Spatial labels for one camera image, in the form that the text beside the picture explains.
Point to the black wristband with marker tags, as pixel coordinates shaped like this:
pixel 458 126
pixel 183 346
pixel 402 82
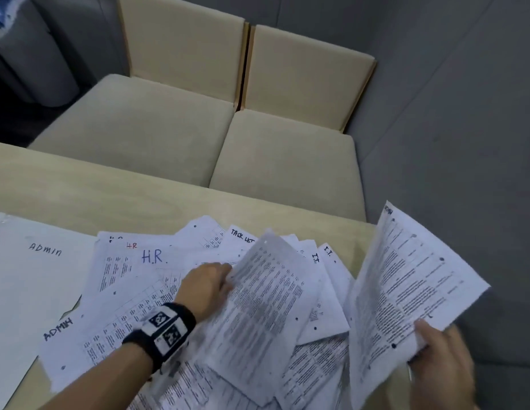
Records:
pixel 162 333

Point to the person's left hand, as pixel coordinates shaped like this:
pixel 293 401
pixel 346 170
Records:
pixel 203 286

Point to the person's right hand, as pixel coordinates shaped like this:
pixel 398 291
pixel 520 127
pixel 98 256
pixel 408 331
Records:
pixel 446 371

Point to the person's left fingers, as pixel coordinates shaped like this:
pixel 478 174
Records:
pixel 224 275

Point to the beige upholstered chair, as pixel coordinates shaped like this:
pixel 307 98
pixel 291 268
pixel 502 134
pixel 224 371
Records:
pixel 154 115
pixel 290 157

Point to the large white handwritten sheet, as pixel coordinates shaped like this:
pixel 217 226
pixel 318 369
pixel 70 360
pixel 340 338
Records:
pixel 30 286

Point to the person's right thumb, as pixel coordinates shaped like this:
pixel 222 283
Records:
pixel 421 335

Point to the blue bin liner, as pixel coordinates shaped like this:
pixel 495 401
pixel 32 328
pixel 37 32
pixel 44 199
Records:
pixel 1 14

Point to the pile of printed papers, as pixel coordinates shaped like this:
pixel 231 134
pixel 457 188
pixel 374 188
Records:
pixel 132 294

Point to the printed paper sheet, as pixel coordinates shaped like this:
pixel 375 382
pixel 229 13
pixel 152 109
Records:
pixel 410 286
pixel 265 311

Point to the grey waste bin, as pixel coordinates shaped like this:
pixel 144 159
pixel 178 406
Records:
pixel 30 59

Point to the person's left forearm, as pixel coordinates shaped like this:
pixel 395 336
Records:
pixel 107 380

